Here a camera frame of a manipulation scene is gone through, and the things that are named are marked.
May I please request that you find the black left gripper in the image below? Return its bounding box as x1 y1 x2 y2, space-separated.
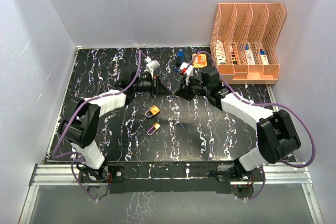
133 74 172 98

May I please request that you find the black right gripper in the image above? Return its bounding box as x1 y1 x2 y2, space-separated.
175 73 210 102

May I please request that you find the medium brass padlock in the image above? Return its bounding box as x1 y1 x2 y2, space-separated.
145 105 160 118

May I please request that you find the small brass padlock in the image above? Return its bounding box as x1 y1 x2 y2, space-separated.
147 122 161 136

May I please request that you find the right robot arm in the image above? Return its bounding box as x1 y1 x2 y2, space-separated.
175 63 301 180

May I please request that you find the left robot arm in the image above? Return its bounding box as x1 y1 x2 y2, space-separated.
59 65 172 182

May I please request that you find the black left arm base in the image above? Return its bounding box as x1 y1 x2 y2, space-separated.
76 164 124 184

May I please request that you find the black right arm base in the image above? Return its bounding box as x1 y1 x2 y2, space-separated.
206 165 256 186

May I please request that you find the yellow spiral notebook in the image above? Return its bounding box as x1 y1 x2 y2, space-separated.
192 54 207 69

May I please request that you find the red black item in organizer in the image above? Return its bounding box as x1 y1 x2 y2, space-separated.
230 43 238 65

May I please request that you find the white blue box in organizer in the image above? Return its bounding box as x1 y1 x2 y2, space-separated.
245 42 255 65

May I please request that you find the orange file organizer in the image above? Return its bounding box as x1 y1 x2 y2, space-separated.
210 3 286 84

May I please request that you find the blue red box in organizer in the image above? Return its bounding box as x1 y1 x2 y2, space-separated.
259 49 269 65

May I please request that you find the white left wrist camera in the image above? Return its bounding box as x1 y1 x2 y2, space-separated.
145 57 160 74

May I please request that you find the aluminium frame rail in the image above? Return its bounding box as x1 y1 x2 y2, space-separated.
19 84 325 224

